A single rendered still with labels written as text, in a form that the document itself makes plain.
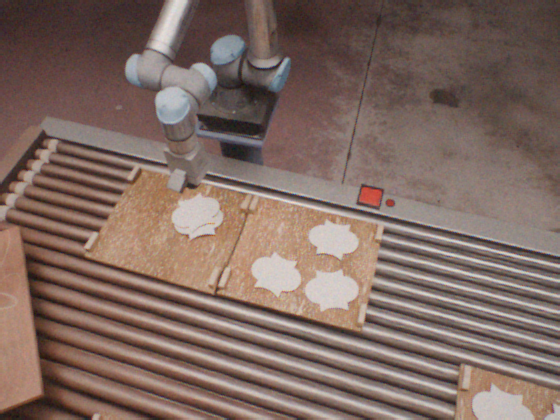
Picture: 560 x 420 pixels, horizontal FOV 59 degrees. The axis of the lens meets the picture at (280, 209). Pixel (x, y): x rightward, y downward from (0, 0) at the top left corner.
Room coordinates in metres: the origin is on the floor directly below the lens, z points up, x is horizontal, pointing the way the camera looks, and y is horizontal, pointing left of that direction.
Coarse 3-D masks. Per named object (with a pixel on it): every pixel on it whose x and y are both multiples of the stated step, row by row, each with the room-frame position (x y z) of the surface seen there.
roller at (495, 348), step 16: (0, 208) 0.93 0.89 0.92; (32, 224) 0.87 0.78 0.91; (48, 224) 0.86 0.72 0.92; (64, 224) 0.86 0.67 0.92; (80, 240) 0.81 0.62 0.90; (368, 320) 0.52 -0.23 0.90; (384, 320) 0.52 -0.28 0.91; (400, 320) 0.51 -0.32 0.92; (416, 320) 0.51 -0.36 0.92; (432, 336) 0.47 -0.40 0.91; (448, 336) 0.46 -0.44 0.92; (464, 336) 0.46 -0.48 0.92; (480, 336) 0.46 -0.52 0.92; (496, 352) 0.42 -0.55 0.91; (512, 352) 0.41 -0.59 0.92; (528, 352) 0.41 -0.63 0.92; (544, 368) 0.37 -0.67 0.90
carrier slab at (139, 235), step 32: (128, 192) 0.97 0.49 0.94; (160, 192) 0.96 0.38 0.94; (192, 192) 0.96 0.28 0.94; (224, 192) 0.95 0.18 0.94; (128, 224) 0.84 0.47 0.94; (160, 224) 0.84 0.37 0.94; (224, 224) 0.83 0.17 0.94; (96, 256) 0.73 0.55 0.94; (128, 256) 0.73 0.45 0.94; (160, 256) 0.73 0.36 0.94; (192, 256) 0.72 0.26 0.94; (224, 256) 0.72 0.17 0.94; (192, 288) 0.62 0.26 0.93
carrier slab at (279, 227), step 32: (256, 224) 0.83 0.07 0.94; (288, 224) 0.82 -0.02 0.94; (320, 224) 0.82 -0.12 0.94; (352, 224) 0.82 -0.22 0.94; (256, 256) 0.72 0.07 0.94; (288, 256) 0.71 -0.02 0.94; (320, 256) 0.71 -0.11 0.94; (352, 256) 0.71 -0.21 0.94; (320, 320) 0.51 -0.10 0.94; (352, 320) 0.51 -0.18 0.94
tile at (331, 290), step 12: (324, 276) 0.64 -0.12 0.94; (336, 276) 0.64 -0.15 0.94; (312, 288) 0.60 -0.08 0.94; (324, 288) 0.60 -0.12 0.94; (336, 288) 0.60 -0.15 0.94; (348, 288) 0.60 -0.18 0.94; (312, 300) 0.57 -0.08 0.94; (324, 300) 0.57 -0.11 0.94; (336, 300) 0.56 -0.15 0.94; (348, 300) 0.56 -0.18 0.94
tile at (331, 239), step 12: (324, 228) 0.80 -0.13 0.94; (336, 228) 0.80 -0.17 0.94; (348, 228) 0.80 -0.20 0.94; (312, 240) 0.76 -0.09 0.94; (324, 240) 0.76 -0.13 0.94; (336, 240) 0.76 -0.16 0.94; (348, 240) 0.75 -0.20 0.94; (324, 252) 0.72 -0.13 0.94; (336, 252) 0.72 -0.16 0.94; (348, 252) 0.71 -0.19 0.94
